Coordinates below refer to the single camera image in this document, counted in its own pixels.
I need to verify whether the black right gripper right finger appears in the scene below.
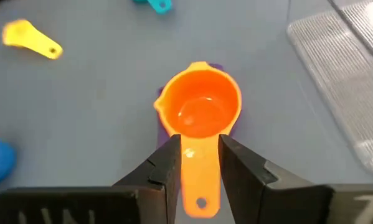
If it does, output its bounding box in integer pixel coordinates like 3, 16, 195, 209
218, 134, 373, 224

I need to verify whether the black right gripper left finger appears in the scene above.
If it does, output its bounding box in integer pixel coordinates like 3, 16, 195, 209
0, 134, 182, 224

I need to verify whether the orange measuring cup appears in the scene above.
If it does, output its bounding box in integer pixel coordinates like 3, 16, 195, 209
153, 61, 243, 219

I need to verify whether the clear plastic basket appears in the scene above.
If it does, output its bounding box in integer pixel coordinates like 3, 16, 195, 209
286, 0, 373, 175

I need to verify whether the teal measuring cup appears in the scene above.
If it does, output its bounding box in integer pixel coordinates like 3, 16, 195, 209
132, 0, 173, 15

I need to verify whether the yellow measuring cup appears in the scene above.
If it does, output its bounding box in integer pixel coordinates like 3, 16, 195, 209
1, 19, 64, 60

